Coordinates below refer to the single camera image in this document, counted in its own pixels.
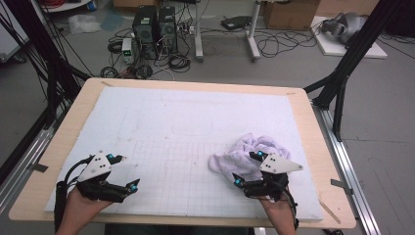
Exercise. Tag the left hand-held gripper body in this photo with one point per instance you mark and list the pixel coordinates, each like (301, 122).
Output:
(96, 166)

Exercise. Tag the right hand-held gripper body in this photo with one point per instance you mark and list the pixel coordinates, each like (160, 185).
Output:
(277, 164)

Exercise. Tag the white butterfly print towel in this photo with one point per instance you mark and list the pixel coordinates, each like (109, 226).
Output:
(238, 156)

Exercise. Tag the person's left hand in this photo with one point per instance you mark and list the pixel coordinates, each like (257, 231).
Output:
(81, 204)

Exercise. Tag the person's right hand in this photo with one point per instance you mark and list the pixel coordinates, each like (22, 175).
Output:
(280, 210)

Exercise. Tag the person's dark blue trousers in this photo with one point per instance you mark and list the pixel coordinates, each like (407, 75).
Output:
(179, 231)

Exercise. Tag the thin wooden stick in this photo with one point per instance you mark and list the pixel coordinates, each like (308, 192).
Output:
(329, 210)

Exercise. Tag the white foam mat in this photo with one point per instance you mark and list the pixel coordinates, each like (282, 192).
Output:
(182, 114)

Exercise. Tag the white power supply unit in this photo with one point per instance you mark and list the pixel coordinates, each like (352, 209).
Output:
(127, 50)

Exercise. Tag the white desk leg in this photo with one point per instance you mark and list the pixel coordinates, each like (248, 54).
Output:
(253, 36)
(198, 36)

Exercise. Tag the white floor board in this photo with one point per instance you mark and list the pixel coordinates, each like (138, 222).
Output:
(332, 47)

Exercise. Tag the wide black computer tower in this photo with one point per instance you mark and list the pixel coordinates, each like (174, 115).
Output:
(145, 32)

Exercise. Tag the flat black device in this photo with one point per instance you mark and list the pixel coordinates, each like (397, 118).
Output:
(236, 22)

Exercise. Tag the clear plastic bag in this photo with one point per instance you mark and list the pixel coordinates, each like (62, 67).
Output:
(83, 23)

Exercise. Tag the narrow black computer tower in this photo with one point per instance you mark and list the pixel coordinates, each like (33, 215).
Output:
(168, 29)

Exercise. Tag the brown cardboard box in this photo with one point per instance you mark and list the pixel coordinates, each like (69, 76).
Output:
(290, 14)

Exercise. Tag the grey headset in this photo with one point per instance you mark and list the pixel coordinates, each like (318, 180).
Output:
(349, 24)

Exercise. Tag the grey metal bracket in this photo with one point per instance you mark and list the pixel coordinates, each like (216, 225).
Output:
(341, 185)

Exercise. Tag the aluminium rail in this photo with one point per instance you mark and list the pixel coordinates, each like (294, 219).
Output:
(29, 153)
(345, 163)

